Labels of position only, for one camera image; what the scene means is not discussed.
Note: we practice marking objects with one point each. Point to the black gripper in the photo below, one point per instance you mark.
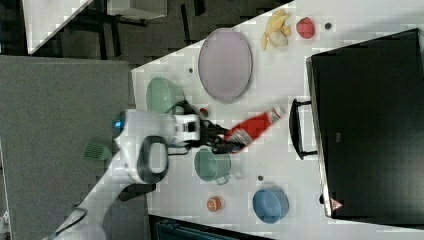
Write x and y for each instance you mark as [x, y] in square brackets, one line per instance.
[212, 135]

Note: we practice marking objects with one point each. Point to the red ketchup bottle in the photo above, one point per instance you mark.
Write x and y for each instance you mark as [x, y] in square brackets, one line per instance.
[246, 132]

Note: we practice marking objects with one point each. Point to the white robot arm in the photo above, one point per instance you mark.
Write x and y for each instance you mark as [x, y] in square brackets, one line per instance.
[143, 139]

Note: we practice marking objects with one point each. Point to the black toaster oven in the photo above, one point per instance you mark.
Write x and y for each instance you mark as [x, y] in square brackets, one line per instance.
[367, 103]

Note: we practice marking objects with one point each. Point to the green mug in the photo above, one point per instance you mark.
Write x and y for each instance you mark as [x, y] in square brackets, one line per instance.
[212, 167]

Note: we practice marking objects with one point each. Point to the toy strawberry near colander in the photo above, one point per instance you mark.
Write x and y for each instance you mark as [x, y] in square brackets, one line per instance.
[204, 112]

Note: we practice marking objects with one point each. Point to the toy orange slice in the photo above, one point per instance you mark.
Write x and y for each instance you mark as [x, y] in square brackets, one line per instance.
[214, 204]

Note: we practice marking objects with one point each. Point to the green colander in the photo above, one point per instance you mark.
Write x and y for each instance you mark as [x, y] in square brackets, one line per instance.
[162, 94]

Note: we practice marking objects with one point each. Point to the purple round plate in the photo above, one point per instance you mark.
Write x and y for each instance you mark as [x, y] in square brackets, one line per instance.
[225, 65]

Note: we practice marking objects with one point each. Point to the blue cup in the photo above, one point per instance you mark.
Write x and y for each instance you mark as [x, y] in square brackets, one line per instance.
[270, 204]

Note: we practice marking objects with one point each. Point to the small black cup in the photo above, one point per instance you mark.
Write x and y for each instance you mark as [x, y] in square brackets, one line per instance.
[135, 190]

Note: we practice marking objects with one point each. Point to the toy banana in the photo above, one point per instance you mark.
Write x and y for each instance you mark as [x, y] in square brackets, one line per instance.
[276, 31]

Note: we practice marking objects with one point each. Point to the green spatula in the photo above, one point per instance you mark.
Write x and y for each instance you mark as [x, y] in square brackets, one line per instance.
[96, 152]

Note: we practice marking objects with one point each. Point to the toy strawberry near banana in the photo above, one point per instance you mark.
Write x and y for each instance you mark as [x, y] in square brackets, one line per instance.
[305, 28]

